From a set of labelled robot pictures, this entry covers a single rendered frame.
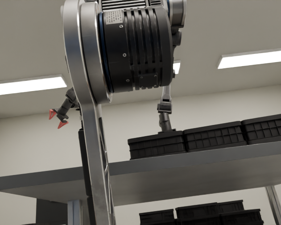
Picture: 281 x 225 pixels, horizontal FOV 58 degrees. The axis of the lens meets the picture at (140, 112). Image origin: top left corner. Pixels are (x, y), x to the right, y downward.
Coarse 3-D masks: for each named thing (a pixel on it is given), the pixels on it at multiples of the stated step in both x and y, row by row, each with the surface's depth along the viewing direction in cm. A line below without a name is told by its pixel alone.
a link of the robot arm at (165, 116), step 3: (162, 114) 142; (165, 114) 142; (168, 114) 144; (159, 117) 144; (162, 117) 142; (165, 117) 142; (168, 117) 142; (162, 120) 142; (165, 120) 141; (168, 120) 142
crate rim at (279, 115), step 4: (268, 116) 127; (272, 116) 127; (276, 116) 126; (280, 116) 126; (244, 120) 128; (248, 120) 128; (252, 120) 127; (256, 120) 127; (260, 120) 127; (264, 120) 126; (268, 120) 126; (244, 124) 128
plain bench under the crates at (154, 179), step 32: (128, 160) 77; (160, 160) 76; (192, 160) 76; (224, 160) 76; (256, 160) 82; (32, 192) 87; (64, 192) 97; (128, 192) 126; (160, 192) 149; (192, 192) 181
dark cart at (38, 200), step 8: (40, 200) 259; (48, 200) 259; (40, 208) 256; (48, 208) 256; (56, 208) 256; (64, 208) 256; (40, 216) 253; (48, 216) 253; (56, 216) 253; (64, 216) 253; (88, 216) 287; (56, 224) 250; (64, 224) 250; (88, 224) 282
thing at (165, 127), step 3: (162, 123) 141; (165, 123) 140; (168, 123) 141; (162, 126) 141; (165, 126) 140; (168, 126) 140; (162, 129) 141; (165, 129) 139; (168, 129) 139; (171, 129) 138; (174, 129) 138; (159, 132) 139; (162, 132) 139
